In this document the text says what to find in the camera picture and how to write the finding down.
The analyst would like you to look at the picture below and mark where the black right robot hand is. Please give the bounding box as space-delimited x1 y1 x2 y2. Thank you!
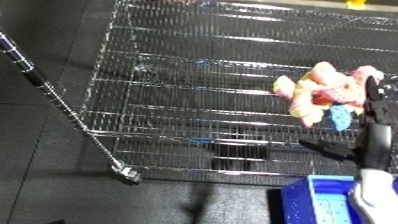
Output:
296 74 398 175

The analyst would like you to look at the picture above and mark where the pink yellow soft toy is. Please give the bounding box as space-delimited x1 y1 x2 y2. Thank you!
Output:
271 61 388 133

